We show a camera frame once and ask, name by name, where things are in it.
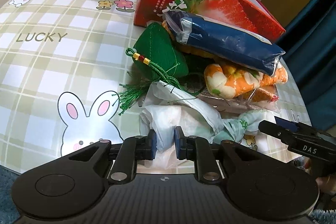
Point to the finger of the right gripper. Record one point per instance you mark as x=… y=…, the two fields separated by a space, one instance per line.
x=274 y=130

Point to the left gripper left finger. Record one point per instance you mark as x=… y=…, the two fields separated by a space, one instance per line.
x=146 y=146

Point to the green zongzi plush with tassel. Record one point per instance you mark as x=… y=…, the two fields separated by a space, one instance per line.
x=157 y=58

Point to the person's hand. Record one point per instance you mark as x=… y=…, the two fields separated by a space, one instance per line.
x=324 y=179

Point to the light green patterned cloth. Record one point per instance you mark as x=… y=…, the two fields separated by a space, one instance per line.
x=245 y=124

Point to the teal curtain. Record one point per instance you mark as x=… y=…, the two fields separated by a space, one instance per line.
x=309 y=43

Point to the white cloth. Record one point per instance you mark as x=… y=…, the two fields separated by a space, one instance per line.
x=166 y=107

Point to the navy cloth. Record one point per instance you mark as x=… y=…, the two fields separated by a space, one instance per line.
x=233 y=43

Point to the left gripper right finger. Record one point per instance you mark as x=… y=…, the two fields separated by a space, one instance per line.
x=184 y=145

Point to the orange floral fabric bundle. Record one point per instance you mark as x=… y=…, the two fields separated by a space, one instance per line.
x=229 y=80

